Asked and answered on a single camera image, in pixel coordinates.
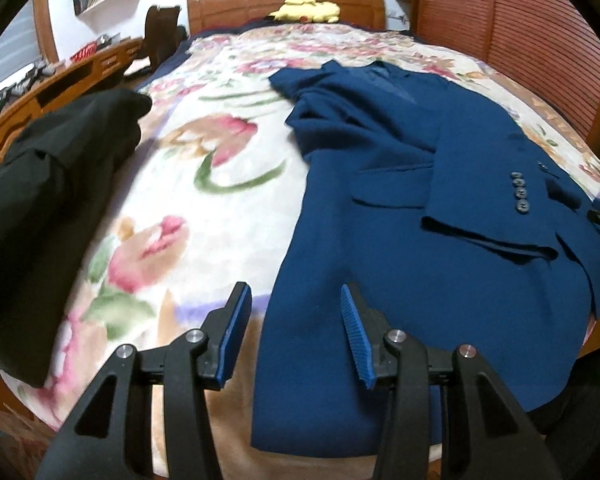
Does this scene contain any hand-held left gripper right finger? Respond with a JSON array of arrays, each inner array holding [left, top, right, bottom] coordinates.
[[341, 283, 563, 480]]

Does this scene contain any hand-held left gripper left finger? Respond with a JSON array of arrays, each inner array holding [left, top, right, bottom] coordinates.
[[35, 281, 253, 480]]

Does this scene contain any blue suit jacket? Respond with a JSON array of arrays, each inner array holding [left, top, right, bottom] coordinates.
[[250, 60, 600, 461]]

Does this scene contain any floral blanket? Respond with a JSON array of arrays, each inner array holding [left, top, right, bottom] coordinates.
[[0, 25, 600, 480]]

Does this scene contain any wooden louvred wardrobe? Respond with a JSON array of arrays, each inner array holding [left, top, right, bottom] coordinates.
[[396, 0, 600, 148]]

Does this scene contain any black garment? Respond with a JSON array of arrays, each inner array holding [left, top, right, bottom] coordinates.
[[0, 89, 153, 389]]

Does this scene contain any wooden desk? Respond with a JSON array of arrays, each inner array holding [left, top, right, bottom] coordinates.
[[0, 35, 146, 173]]

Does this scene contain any dark brown chair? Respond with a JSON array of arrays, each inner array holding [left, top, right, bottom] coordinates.
[[125, 5, 184, 79]]

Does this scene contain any black gripper stand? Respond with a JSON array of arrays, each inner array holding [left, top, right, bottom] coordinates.
[[0, 84, 27, 107], [27, 62, 57, 84]]

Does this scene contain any wooden bed headboard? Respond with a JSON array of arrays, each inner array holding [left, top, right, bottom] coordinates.
[[186, 0, 387, 36]]

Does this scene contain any yellow plush toy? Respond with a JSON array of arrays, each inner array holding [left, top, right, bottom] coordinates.
[[272, 0, 342, 24]]

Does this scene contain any grey window blind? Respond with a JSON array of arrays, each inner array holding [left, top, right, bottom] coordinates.
[[0, 2, 43, 92]]

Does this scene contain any wooden window frame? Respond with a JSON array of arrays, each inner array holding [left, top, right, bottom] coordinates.
[[32, 0, 61, 64]]

